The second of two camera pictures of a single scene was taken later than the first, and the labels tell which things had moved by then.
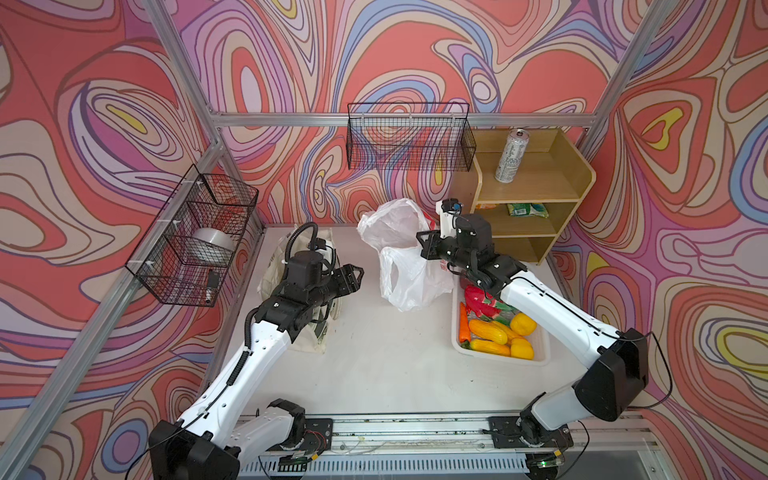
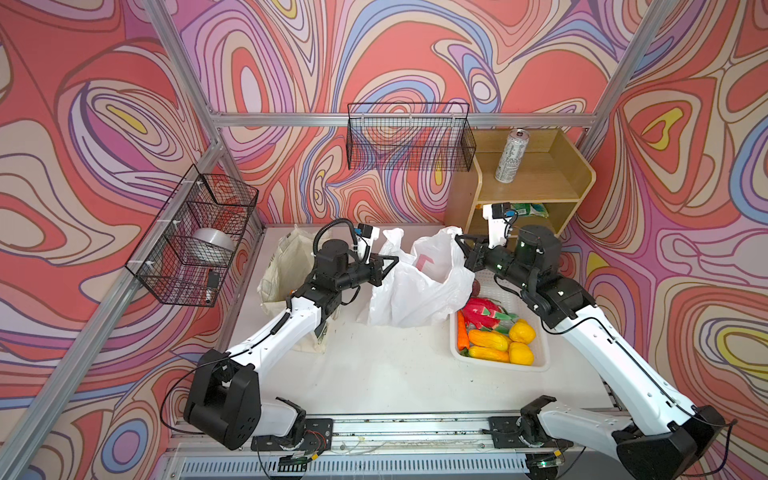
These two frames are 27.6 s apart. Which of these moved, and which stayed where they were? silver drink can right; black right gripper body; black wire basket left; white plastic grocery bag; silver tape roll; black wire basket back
Moved: black right gripper body; white plastic grocery bag
Stayed: silver drink can right; silver tape roll; black wire basket back; black wire basket left
